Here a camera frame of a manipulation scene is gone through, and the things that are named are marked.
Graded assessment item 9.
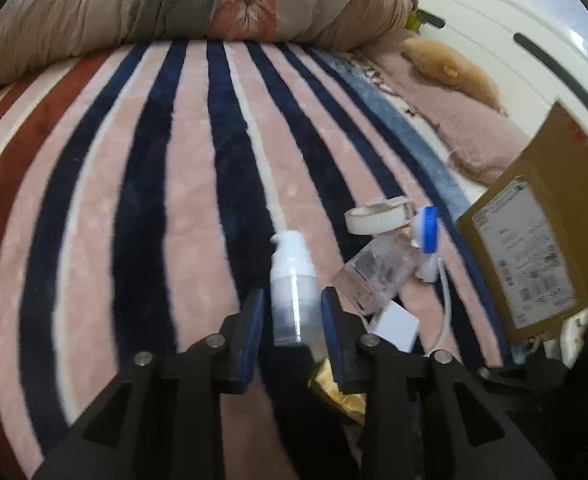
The tan plush toy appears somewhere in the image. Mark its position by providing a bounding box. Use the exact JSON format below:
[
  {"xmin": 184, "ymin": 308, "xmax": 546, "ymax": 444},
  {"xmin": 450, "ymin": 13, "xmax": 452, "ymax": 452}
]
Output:
[{"xmin": 402, "ymin": 36, "xmax": 508, "ymax": 113}]

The cardboard box with label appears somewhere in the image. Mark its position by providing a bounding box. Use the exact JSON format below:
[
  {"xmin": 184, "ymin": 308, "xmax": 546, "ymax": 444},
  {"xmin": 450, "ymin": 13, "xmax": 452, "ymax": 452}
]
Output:
[{"xmin": 456, "ymin": 101, "xmax": 588, "ymax": 345}]

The white tape roll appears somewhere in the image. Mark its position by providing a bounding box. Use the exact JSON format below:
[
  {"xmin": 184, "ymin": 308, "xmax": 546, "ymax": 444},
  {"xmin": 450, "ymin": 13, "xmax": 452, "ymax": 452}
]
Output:
[{"xmin": 344, "ymin": 198, "xmax": 407, "ymax": 235}]

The clear bottle with blue cap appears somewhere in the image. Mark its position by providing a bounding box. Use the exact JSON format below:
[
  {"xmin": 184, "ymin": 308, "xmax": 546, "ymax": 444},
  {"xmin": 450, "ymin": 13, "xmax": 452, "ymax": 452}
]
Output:
[{"xmin": 333, "ymin": 205, "xmax": 441, "ymax": 317}]

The white charger adapter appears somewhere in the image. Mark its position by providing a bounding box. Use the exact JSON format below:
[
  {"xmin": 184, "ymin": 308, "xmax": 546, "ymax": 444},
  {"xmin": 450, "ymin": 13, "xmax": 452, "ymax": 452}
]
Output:
[{"xmin": 373, "ymin": 302, "xmax": 421, "ymax": 354}]

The pink fuzzy blanket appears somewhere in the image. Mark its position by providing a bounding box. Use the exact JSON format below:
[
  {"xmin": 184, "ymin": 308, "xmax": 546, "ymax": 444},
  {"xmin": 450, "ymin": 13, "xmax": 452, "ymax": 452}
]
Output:
[{"xmin": 361, "ymin": 29, "xmax": 534, "ymax": 187}]

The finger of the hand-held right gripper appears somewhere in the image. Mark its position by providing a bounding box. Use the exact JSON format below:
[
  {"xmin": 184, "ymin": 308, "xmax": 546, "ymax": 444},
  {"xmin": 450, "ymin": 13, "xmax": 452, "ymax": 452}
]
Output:
[{"xmin": 476, "ymin": 354, "xmax": 573, "ymax": 392}]

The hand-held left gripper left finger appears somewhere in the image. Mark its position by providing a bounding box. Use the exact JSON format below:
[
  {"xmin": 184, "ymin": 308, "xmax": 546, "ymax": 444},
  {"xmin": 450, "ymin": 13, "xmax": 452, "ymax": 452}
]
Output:
[{"xmin": 32, "ymin": 288, "xmax": 265, "ymax": 480}]

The striped plush blanket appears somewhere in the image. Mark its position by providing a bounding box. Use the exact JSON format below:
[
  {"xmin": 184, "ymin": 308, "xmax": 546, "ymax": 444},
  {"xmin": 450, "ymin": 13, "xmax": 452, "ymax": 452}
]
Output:
[{"xmin": 0, "ymin": 39, "xmax": 517, "ymax": 480}]

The white pump bottle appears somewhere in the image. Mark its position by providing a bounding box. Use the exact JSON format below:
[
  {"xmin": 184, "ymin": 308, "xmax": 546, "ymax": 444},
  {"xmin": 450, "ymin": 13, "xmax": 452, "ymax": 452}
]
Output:
[{"xmin": 270, "ymin": 230, "xmax": 321, "ymax": 349}]

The white charger cable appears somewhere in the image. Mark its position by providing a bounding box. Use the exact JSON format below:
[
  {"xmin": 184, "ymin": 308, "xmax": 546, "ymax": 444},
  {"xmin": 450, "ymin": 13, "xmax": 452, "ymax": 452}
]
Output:
[{"xmin": 416, "ymin": 254, "xmax": 456, "ymax": 358}]

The yellow snack wrapper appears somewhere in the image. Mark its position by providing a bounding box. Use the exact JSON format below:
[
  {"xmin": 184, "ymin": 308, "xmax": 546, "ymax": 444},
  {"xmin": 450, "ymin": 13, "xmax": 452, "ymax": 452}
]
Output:
[{"xmin": 310, "ymin": 359, "xmax": 367, "ymax": 426}]

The white bed headboard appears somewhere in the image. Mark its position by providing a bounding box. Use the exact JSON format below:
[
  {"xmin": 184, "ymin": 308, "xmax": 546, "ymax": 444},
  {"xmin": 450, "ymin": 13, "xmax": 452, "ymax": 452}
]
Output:
[{"xmin": 403, "ymin": 0, "xmax": 588, "ymax": 173}]

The beige patterned quilt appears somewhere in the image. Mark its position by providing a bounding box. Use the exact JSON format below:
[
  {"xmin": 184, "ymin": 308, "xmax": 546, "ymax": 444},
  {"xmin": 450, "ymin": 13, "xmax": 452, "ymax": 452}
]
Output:
[{"xmin": 0, "ymin": 0, "xmax": 421, "ymax": 102}]

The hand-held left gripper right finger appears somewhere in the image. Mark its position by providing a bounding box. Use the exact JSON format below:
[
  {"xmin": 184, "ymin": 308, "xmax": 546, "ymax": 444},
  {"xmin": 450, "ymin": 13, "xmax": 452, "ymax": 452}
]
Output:
[{"xmin": 321, "ymin": 287, "xmax": 556, "ymax": 480}]

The cream white object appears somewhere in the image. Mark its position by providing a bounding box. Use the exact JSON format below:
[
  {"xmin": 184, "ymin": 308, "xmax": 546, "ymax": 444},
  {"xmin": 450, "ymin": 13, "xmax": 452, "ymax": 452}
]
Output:
[{"xmin": 544, "ymin": 307, "xmax": 588, "ymax": 367}]

